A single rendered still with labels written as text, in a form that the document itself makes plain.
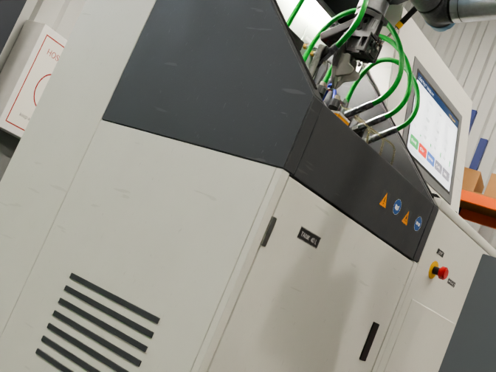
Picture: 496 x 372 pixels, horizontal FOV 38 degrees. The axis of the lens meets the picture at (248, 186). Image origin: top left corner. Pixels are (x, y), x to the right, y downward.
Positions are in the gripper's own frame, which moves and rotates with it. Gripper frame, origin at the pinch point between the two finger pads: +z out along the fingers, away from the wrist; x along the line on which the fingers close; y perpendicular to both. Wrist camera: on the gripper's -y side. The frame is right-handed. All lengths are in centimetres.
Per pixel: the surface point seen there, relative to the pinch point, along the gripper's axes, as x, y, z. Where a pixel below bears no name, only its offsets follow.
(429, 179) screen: 74, -2, -1
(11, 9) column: 116, -380, -62
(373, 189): -0.8, 22.8, 24.1
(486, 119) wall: 615, -234, -229
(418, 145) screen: 60, -4, -7
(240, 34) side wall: -34.9, -2.9, 5.8
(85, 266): -35, -18, 66
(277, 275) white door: -23, 23, 51
